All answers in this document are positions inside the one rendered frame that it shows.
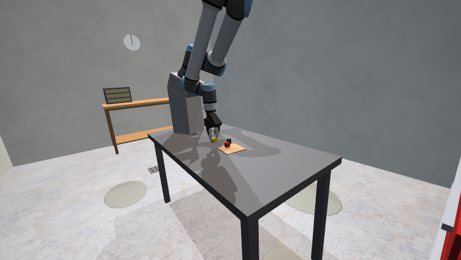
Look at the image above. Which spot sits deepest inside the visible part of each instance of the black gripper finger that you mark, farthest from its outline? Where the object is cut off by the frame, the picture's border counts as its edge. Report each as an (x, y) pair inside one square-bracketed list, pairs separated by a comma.
[(216, 131), (209, 131)]

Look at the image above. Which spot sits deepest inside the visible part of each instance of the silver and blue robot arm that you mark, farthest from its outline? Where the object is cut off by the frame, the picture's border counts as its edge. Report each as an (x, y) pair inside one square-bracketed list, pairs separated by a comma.
[(197, 59)]

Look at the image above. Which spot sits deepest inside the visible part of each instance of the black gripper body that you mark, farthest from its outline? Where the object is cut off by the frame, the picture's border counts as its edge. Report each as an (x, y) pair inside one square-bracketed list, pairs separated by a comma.
[(208, 120)]

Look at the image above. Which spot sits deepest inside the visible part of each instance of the tan mat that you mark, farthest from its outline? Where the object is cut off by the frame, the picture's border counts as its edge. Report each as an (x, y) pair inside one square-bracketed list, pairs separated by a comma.
[(232, 149)]

